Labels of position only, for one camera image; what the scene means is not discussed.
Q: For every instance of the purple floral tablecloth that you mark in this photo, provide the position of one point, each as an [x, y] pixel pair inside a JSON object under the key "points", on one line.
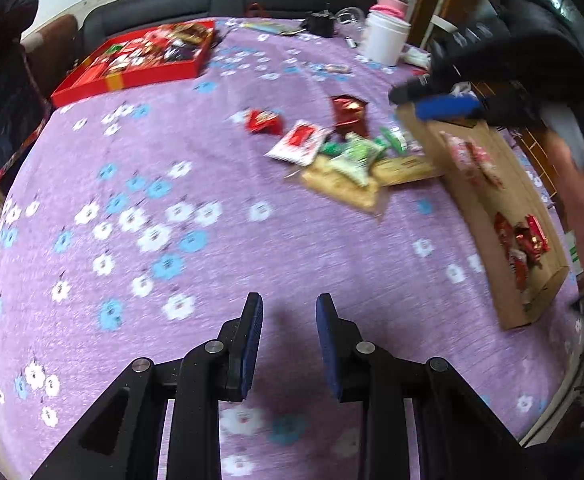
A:
{"points": [[122, 260]]}

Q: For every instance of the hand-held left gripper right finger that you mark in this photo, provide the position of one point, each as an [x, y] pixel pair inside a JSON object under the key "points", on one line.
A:
{"points": [[329, 350]]}

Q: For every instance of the red gift box of candies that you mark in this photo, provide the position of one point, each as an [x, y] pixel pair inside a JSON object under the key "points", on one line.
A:
{"points": [[122, 77]]}

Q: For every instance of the thin booklet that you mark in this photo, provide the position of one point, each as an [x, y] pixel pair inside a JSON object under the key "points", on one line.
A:
{"points": [[272, 27]]}

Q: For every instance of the cardboard box tray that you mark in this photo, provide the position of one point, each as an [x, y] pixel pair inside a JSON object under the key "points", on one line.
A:
{"points": [[476, 210]]}

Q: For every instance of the green and white snack packet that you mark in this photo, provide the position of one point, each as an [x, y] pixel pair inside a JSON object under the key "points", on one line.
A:
{"points": [[356, 160]]}

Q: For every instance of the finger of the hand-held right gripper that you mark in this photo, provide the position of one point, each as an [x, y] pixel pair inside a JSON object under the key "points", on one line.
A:
{"points": [[416, 91], [449, 107]]}

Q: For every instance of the bottle with pink knit sleeve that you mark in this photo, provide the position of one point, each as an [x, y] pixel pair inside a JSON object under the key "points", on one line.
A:
{"points": [[391, 7]]}

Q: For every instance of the clear plastic cup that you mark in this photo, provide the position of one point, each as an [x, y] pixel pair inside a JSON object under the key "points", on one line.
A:
{"points": [[350, 16]]}

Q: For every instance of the red packet with black label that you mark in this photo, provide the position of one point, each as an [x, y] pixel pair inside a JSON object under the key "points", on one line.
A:
{"points": [[534, 237]]}

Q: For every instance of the white gloves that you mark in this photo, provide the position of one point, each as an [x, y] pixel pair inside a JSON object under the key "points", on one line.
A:
{"points": [[416, 56]]}

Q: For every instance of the pink cartoon snack packet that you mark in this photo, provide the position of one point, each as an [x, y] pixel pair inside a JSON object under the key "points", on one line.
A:
{"points": [[486, 170], [459, 152]]}

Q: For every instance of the golden snack packet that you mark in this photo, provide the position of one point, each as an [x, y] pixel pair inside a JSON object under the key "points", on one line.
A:
{"points": [[342, 192]]}

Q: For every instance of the small candy tube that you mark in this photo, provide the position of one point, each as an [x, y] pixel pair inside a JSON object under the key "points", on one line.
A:
{"points": [[334, 68]]}

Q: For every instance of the clear bag with green zip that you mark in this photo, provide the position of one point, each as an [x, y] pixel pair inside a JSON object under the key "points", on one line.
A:
{"points": [[396, 140]]}

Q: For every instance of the small red candy packet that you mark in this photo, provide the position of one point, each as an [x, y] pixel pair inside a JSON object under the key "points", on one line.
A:
{"points": [[264, 122]]}

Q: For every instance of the white plastic jar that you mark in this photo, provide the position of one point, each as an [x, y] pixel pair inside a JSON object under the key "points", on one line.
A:
{"points": [[384, 40]]}

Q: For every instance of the brown armchair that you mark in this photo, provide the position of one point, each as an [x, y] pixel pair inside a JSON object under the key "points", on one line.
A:
{"points": [[57, 35]]}

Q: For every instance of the red and white snack packet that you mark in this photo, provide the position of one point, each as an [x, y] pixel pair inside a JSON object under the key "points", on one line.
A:
{"points": [[299, 142]]}

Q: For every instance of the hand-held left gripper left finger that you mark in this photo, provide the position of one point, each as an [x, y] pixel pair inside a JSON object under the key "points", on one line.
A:
{"points": [[252, 345]]}

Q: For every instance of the small red and white packet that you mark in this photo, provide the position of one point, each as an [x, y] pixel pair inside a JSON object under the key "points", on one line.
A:
{"points": [[519, 267]]}

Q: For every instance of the black container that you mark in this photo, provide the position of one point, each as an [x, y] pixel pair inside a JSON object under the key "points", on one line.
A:
{"points": [[322, 24]]}

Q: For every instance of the green candy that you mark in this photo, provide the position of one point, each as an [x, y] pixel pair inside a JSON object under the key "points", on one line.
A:
{"points": [[331, 149]]}

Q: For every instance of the yellow biscuit packet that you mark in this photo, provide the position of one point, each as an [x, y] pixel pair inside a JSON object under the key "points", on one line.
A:
{"points": [[406, 167]]}

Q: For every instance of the dark red snack packet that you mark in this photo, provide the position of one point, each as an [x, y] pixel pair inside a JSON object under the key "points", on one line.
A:
{"points": [[347, 112], [504, 230]]}

